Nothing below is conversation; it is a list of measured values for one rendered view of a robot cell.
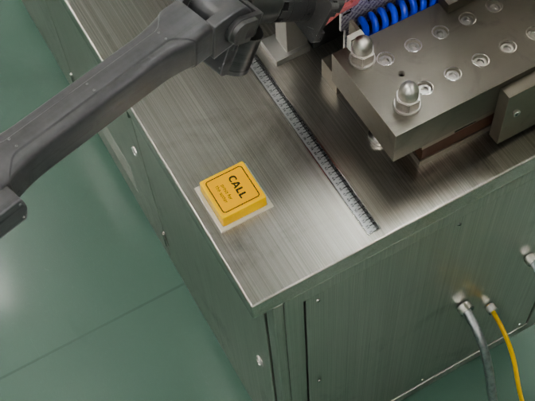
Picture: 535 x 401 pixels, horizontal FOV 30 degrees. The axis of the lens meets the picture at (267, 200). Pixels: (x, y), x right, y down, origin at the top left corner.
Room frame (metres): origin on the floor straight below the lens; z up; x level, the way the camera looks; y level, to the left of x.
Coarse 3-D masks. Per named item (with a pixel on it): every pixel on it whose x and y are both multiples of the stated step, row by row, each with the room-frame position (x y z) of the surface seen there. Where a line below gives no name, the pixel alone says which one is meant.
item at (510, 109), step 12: (516, 84) 0.78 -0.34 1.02; (528, 84) 0.78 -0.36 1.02; (504, 96) 0.77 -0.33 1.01; (516, 96) 0.76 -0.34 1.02; (528, 96) 0.77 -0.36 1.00; (504, 108) 0.76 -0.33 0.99; (516, 108) 0.77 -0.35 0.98; (528, 108) 0.78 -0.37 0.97; (504, 120) 0.76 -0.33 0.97; (516, 120) 0.77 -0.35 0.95; (528, 120) 0.78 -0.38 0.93; (492, 132) 0.77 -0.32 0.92; (504, 132) 0.76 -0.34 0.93; (516, 132) 0.77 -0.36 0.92
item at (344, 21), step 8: (360, 0) 0.92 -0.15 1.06; (368, 0) 0.92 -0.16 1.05; (376, 0) 0.93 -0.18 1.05; (384, 0) 0.93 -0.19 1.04; (392, 0) 0.94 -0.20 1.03; (352, 8) 0.91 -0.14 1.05; (360, 8) 0.92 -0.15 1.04; (368, 8) 0.92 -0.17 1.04; (376, 8) 0.93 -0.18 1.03; (384, 8) 0.93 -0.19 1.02; (344, 16) 0.91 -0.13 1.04; (352, 16) 0.91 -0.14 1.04; (344, 24) 0.91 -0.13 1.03
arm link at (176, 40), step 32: (192, 0) 0.81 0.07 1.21; (224, 0) 0.80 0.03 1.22; (160, 32) 0.75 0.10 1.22; (192, 32) 0.75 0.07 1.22; (224, 32) 0.77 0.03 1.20; (128, 64) 0.71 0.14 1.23; (160, 64) 0.72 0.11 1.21; (192, 64) 0.74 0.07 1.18; (64, 96) 0.67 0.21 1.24; (96, 96) 0.67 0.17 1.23; (128, 96) 0.68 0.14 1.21; (32, 128) 0.63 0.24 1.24; (64, 128) 0.63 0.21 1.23; (96, 128) 0.65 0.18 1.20; (0, 160) 0.59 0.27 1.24; (32, 160) 0.59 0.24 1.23; (0, 192) 0.55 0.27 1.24; (0, 224) 0.52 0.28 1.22
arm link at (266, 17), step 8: (248, 0) 0.83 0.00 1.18; (256, 0) 0.83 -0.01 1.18; (264, 0) 0.83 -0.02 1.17; (272, 0) 0.84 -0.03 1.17; (280, 0) 0.84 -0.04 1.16; (264, 8) 0.83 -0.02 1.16; (272, 8) 0.83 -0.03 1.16; (280, 8) 0.84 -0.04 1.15; (264, 16) 0.83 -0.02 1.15; (272, 16) 0.83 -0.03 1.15
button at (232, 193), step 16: (224, 176) 0.74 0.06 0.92; (240, 176) 0.74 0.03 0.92; (208, 192) 0.72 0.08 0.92; (224, 192) 0.72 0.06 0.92; (240, 192) 0.71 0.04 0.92; (256, 192) 0.71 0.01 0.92; (224, 208) 0.69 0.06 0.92; (240, 208) 0.69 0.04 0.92; (256, 208) 0.70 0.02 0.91; (224, 224) 0.68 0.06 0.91
